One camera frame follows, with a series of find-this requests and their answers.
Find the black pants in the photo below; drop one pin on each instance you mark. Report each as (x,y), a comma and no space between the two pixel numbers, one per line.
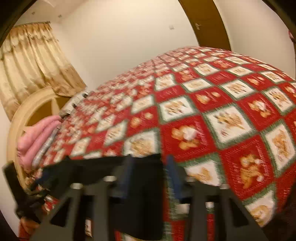
(143,197)

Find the red printed bedspread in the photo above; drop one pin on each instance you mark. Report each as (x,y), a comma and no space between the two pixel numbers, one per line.
(208,104)

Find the brown wooden door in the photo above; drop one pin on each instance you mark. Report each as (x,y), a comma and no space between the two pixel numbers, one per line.
(208,23)

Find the beige floral curtain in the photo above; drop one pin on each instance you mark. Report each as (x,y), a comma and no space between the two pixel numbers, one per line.
(34,62)

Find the patterned pillow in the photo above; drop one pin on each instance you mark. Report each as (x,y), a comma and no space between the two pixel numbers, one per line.
(74,103)

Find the folded pink blanket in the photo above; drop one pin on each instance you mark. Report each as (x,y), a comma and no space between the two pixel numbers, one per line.
(34,139)

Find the cream wooden headboard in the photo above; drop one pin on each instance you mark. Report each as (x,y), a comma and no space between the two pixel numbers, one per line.
(25,113)

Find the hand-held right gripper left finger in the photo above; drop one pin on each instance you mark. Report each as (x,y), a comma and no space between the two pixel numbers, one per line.
(126,176)

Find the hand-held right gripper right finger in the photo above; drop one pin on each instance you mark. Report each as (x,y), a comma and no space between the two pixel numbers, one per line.
(173,178)

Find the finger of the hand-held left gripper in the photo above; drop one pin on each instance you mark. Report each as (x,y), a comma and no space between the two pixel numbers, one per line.
(17,185)

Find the folded pale patterned quilt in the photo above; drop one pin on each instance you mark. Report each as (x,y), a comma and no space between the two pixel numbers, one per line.
(46,146)

